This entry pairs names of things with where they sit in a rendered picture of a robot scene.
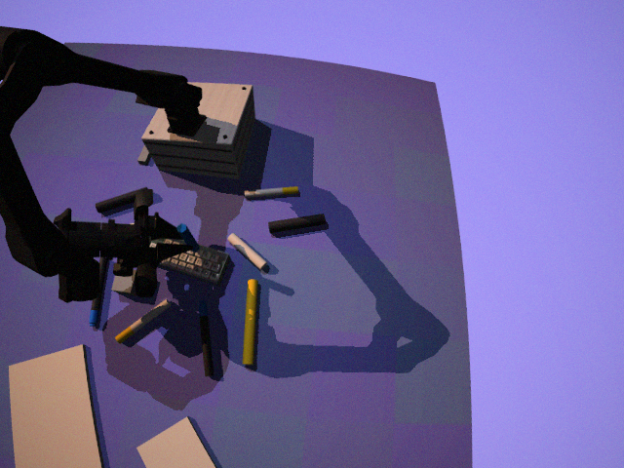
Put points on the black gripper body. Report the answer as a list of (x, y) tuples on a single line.
[(123, 240)]

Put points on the grey keyboard with tan keys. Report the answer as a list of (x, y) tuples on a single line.
[(207, 265)]

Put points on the black cylinder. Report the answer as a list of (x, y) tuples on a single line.
[(296, 223), (116, 202)]

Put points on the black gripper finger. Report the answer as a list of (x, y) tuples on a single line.
[(164, 230), (165, 251)]

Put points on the black marker with blue cap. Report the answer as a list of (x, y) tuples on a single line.
[(205, 338), (96, 302)]

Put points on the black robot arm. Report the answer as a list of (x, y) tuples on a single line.
[(30, 60)]

